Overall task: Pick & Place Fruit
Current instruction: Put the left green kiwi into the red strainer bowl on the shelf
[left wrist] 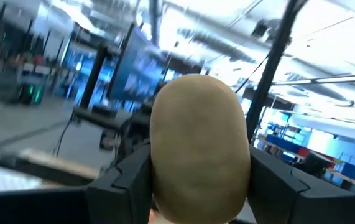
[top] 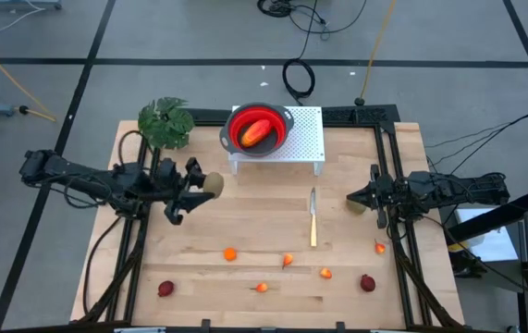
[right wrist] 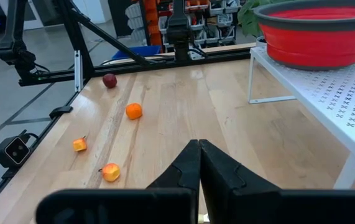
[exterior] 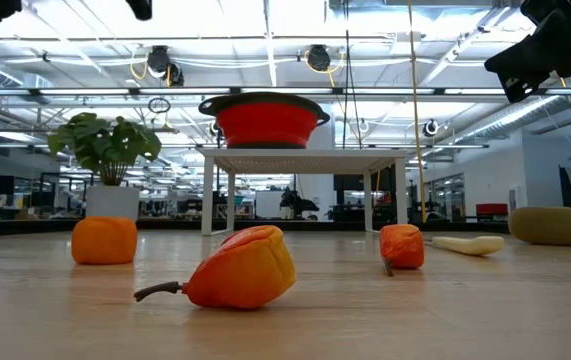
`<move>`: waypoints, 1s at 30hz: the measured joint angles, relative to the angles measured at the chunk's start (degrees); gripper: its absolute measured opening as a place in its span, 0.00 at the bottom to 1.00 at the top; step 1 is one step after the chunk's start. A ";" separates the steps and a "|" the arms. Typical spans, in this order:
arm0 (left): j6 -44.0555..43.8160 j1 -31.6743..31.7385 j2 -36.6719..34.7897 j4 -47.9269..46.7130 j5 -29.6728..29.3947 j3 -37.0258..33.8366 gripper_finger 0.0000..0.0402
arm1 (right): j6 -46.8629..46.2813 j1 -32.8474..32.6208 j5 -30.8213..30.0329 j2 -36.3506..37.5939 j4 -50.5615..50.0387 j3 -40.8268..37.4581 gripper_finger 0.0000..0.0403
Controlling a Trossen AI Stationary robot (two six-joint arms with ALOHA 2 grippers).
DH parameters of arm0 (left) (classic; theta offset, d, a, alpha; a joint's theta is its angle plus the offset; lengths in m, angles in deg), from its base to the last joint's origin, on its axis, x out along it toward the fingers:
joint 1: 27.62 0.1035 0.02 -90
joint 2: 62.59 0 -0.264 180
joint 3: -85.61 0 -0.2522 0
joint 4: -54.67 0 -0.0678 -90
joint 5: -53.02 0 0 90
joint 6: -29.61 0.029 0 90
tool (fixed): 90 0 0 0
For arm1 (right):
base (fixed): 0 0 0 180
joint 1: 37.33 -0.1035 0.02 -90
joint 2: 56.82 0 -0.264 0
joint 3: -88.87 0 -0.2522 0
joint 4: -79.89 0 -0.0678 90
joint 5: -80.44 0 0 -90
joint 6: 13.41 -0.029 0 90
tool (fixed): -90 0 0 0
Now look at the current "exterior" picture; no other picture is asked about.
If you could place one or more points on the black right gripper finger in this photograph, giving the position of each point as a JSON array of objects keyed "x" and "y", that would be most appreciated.
[{"x": 530, "y": 55}]

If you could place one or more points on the brown kiwi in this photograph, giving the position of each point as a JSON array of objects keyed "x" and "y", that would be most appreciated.
[{"x": 547, "y": 225}]

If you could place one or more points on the red collapsible colander bowl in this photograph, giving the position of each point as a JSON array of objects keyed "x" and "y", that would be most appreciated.
[{"x": 265, "y": 125}]

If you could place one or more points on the small orange-yellow stemmed fruit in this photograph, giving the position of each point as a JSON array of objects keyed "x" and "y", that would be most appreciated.
[
  {"x": 245, "y": 270},
  {"x": 401, "y": 245}
]

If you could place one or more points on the round orange fruit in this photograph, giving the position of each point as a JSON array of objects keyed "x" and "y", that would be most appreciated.
[{"x": 104, "y": 240}]

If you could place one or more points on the black background robot arm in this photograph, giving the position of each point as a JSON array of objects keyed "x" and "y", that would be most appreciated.
[{"x": 295, "y": 202}]

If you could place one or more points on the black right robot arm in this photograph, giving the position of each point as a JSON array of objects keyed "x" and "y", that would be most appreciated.
[{"x": 565, "y": 6}]

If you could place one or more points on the red box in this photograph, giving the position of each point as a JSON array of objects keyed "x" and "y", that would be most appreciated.
[{"x": 491, "y": 209}]

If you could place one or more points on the white perforated shelf riser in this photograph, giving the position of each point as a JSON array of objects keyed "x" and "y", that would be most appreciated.
[{"x": 300, "y": 161}]

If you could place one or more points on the green plant in white pot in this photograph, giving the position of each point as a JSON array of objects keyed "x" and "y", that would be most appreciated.
[{"x": 105, "y": 145}]

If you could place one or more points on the black aluminium table frame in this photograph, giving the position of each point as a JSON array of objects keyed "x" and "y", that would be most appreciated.
[{"x": 315, "y": 225}]

